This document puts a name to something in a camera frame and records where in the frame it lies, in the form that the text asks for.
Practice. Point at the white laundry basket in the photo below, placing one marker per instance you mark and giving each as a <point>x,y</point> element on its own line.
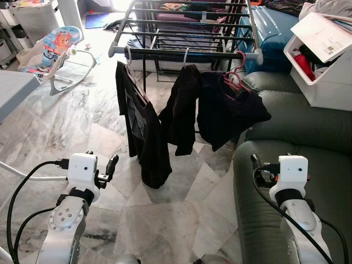
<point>38,22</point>

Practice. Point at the blue hard suitcase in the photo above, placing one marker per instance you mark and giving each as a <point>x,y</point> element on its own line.
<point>272,38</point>

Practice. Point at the grey folding table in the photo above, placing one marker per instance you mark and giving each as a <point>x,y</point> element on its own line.
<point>16,91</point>

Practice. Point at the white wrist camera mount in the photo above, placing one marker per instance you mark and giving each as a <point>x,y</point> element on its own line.
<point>82,170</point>
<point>289,173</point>

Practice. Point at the green leather sofa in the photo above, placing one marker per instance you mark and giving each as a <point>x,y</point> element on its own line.
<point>297,121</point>

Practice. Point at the white air purifier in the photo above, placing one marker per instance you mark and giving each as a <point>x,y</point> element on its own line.
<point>70,14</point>

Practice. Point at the robot right leg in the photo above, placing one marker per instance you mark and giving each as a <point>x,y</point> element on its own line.
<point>212,259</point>

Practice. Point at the blue floor mat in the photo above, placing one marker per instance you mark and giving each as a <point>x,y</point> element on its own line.
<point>98,20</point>

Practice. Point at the pink plastic clothes hanger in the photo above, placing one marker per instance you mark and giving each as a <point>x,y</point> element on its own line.
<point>234,82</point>

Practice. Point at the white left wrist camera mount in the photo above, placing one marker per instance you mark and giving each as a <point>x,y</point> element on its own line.
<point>82,170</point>

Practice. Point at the metal clothes drying rack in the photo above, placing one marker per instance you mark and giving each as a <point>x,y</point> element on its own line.
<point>181,53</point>

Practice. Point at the purple bedding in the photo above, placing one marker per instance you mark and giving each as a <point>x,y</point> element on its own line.
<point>181,26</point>

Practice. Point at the colourful baby bouncer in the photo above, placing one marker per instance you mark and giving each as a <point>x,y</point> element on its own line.
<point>58,47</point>

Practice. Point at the red garment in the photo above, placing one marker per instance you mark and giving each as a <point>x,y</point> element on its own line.
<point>304,66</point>

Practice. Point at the white plastic clothes hanger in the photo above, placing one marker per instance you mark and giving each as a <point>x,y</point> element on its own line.
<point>128,55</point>
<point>186,56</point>

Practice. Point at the black shirt with grey print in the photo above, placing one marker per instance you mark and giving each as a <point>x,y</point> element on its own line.
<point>148,148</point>

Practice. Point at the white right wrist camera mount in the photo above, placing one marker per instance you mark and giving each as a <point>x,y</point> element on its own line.
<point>289,173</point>

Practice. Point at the grey cloth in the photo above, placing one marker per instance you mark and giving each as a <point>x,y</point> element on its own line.
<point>333,8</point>

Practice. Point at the robot leg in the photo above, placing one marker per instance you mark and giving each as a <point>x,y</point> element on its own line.
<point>127,259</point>
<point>212,259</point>

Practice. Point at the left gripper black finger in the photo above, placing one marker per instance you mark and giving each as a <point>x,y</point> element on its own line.
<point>113,165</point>
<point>89,154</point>

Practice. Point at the robot left leg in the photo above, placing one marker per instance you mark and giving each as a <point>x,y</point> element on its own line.
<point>127,259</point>

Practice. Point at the white plastic storage box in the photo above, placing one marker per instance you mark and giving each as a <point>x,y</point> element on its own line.
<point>330,88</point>

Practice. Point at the black garment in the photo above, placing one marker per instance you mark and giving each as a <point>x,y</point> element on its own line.
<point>311,53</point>

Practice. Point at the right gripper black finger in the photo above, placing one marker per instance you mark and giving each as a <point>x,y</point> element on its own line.
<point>256,162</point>

